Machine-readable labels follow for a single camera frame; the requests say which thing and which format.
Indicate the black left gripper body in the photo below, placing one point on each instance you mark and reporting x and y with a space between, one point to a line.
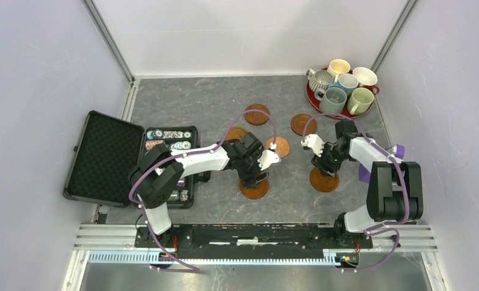
250 168

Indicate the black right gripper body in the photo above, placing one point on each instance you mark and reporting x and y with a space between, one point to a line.
330 160

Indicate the brown wooden coaster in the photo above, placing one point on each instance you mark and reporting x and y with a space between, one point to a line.
323 183
298 124
257 118
255 193
236 134

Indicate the woven light brown coaster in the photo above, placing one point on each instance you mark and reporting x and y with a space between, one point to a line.
282 146

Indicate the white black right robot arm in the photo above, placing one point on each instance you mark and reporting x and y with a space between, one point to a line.
395 190

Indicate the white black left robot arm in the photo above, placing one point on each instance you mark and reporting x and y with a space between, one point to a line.
155 175

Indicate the brown wooden coaster back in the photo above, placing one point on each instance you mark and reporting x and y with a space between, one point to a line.
257 118

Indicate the red round tray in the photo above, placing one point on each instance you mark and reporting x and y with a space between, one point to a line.
315 103

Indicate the light green mug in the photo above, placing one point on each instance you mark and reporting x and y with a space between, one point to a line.
360 101

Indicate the black poker chip case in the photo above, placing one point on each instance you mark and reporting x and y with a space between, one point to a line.
176 138

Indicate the blue patterned mug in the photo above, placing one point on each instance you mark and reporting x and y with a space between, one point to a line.
346 82

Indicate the grey ribbed mug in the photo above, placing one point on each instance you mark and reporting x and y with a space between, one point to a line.
319 79

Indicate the white red mug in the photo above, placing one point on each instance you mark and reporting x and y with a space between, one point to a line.
367 79

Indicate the cream mug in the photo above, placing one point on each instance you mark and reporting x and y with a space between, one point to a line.
338 67

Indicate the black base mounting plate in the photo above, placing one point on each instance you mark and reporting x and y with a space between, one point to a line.
253 241

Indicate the black foam-lined case lid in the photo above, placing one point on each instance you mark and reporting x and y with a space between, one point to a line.
106 151

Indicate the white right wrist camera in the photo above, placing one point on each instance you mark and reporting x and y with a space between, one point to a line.
313 142

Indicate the aluminium frame rail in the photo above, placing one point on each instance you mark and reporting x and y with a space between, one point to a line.
109 243

